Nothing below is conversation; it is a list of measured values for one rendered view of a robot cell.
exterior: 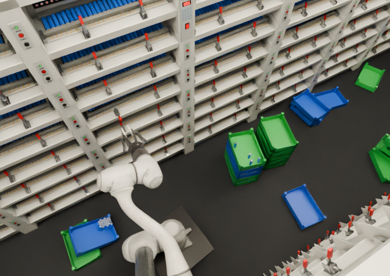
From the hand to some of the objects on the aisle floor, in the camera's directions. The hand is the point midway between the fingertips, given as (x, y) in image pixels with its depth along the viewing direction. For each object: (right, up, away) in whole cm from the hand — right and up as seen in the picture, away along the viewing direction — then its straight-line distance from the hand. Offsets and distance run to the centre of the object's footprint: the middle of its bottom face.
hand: (126, 131), depth 160 cm
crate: (+125, -63, +74) cm, 158 cm away
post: (+28, -12, +106) cm, 110 cm away
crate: (-38, -79, +55) cm, 104 cm away
